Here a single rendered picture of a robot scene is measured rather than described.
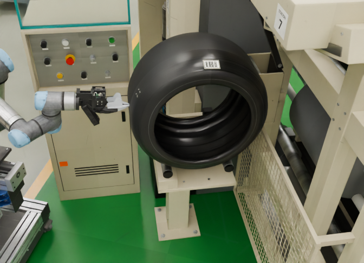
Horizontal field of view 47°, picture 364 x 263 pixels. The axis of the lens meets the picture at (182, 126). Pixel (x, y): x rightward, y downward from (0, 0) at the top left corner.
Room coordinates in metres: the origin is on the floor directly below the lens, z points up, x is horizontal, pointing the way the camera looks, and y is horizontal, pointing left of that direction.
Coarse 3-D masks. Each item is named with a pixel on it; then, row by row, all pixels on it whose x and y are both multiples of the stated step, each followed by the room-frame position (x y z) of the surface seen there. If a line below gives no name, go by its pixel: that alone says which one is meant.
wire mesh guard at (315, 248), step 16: (256, 144) 1.57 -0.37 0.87; (272, 144) 1.42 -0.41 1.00; (240, 160) 1.75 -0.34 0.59; (256, 160) 1.54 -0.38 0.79; (240, 176) 1.72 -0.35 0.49; (272, 176) 1.34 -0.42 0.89; (240, 192) 1.68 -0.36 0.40; (240, 208) 1.62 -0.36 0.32; (256, 208) 1.43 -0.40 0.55; (256, 224) 1.40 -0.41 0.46; (272, 224) 1.24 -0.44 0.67; (304, 240) 0.98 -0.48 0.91; (256, 256) 1.30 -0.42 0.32; (272, 256) 1.16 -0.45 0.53; (288, 256) 1.05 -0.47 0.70; (304, 256) 0.95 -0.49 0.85
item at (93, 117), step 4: (84, 108) 1.34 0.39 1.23; (88, 108) 1.34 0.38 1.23; (84, 112) 1.34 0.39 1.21; (88, 112) 1.34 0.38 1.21; (92, 112) 1.35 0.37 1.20; (88, 116) 1.34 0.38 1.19; (92, 116) 1.34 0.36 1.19; (96, 116) 1.36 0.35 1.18; (92, 120) 1.34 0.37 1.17; (96, 120) 1.35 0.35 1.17; (96, 124) 1.35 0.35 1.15
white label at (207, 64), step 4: (204, 60) 1.35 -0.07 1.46; (208, 60) 1.35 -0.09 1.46; (212, 60) 1.36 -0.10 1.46; (216, 60) 1.36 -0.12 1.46; (204, 64) 1.34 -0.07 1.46; (208, 64) 1.34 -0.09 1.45; (212, 64) 1.34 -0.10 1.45; (216, 64) 1.34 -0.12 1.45; (204, 68) 1.32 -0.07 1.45; (208, 68) 1.32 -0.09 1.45; (212, 68) 1.32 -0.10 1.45; (216, 68) 1.32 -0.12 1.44
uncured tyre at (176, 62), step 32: (160, 64) 1.38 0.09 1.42; (192, 64) 1.34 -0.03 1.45; (224, 64) 1.36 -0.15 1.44; (128, 96) 1.44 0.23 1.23; (160, 96) 1.29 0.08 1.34; (256, 96) 1.36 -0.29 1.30; (160, 128) 1.55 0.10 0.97; (192, 128) 1.59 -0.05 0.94; (224, 128) 1.57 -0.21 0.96; (256, 128) 1.36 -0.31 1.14; (160, 160) 1.29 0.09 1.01; (192, 160) 1.32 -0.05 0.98; (224, 160) 1.34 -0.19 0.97
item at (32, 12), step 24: (24, 0) 1.94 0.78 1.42; (48, 0) 1.96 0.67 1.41; (72, 0) 1.98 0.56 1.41; (96, 0) 2.00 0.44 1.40; (120, 0) 2.02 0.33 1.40; (24, 24) 1.93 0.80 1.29; (48, 24) 1.95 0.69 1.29; (72, 24) 1.97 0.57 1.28; (96, 24) 1.99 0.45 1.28; (120, 24) 2.01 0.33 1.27
